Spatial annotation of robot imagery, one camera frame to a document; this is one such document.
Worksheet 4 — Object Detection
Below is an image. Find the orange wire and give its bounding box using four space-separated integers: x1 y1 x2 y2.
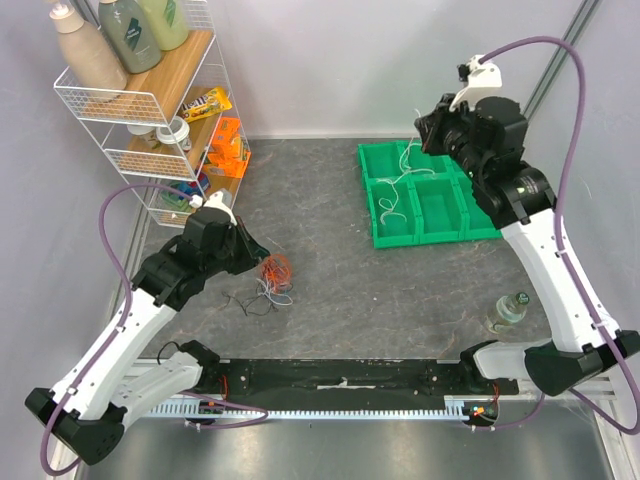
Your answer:
258 253 296 294

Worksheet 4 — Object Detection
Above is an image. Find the black wire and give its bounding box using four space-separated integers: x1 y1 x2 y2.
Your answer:
222 279 281 319

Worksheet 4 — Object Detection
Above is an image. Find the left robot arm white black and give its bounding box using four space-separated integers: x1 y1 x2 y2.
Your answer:
25 207 269 465

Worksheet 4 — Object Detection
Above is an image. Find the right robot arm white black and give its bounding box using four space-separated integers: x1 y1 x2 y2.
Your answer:
414 93 639 396

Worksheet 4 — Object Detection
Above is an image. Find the green blue toy car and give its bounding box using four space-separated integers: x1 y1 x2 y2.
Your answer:
158 174 212 214

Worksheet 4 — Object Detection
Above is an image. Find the green six-compartment bin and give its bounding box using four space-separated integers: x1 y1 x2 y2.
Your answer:
358 139 502 249

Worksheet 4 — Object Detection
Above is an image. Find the orange snack box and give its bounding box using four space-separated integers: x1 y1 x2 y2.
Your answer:
202 117 251 179

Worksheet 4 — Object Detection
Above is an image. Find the yellow candy bag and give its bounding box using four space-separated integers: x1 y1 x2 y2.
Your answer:
180 86 233 123

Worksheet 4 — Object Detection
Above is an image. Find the clear glass bottle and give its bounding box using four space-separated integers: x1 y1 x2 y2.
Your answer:
485 292 530 334

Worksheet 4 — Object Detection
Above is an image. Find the beige pump bottle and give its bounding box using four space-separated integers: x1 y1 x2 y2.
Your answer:
49 1 127 102

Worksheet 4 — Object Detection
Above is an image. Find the light green bottle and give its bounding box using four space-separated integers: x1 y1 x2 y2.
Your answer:
138 0 189 51

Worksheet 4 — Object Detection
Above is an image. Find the dark green bottle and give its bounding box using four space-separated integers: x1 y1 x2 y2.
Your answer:
98 0 162 74

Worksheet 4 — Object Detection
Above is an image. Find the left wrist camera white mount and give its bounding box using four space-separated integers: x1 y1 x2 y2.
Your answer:
189 189 237 225

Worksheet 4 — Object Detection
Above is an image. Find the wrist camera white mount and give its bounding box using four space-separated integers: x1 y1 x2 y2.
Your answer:
449 54 503 112
189 189 237 225

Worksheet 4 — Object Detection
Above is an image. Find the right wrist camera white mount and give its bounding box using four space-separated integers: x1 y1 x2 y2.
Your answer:
449 54 503 112

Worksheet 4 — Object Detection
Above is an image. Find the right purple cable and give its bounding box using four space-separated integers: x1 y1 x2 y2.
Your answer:
467 35 640 436

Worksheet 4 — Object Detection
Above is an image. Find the purple cable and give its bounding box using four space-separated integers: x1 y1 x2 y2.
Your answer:
39 183 271 476
467 35 640 436

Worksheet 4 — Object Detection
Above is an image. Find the white wire shelf rack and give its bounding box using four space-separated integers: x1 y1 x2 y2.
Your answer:
54 1 239 228

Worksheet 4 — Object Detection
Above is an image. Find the slotted cable duct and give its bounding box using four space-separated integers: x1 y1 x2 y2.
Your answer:
143 395 470 423

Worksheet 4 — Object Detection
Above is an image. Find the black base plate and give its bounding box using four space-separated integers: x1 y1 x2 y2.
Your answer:
194 359 519 399

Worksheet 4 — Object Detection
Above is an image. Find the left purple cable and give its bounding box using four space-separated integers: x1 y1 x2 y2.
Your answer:
39 183 271 476

